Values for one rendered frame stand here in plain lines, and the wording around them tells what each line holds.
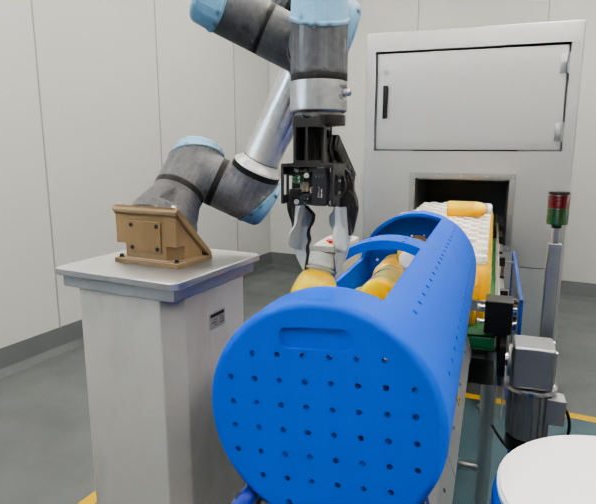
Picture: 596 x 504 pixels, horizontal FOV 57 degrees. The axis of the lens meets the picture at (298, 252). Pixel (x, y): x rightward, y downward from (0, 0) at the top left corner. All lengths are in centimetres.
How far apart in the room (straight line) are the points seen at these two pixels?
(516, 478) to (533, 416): 101
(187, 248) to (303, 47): 58
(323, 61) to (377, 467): 49
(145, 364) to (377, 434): 63
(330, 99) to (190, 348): 61
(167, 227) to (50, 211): 289
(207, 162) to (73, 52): 304
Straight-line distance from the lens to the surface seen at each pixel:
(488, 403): 200
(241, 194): 125
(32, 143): 394
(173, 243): 115
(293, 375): 64
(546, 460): 75
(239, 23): 83
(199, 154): 127
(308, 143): 70
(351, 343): 61
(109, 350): 122
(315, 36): 73
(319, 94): 72
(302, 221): 77
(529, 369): 165
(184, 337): 112
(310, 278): 76
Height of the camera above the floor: 140
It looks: 11 degrees down
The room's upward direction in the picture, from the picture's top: straight up
